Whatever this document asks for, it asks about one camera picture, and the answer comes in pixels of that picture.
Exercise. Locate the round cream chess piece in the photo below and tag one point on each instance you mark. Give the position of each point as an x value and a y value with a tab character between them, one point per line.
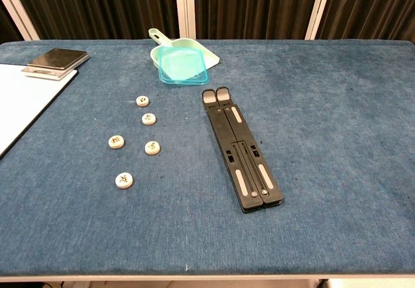
148	118
116	141
124	180
142	100
152	147

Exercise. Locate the black folding laptop stand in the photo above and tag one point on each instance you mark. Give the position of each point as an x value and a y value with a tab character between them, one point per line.
227	132

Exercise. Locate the teal transparent plastic container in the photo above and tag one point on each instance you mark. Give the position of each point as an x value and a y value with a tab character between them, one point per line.
181	67

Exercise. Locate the light green plastic dustpan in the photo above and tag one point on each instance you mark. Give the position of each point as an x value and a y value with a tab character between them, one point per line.
212	59

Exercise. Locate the blue tablecloth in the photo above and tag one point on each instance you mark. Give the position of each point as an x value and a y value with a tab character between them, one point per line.
324	139

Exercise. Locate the black pleated curtain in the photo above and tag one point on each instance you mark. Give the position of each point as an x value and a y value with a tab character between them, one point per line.
253	6
97	6
373	6
8	25

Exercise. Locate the silver digital kitchen scale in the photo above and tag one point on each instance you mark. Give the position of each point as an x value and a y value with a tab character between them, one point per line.
58	57

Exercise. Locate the white rectangular board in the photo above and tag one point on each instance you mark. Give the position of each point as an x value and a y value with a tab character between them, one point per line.
26	100

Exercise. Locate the white frame post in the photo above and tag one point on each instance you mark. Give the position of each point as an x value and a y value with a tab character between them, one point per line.
184	6
17	12
319	9

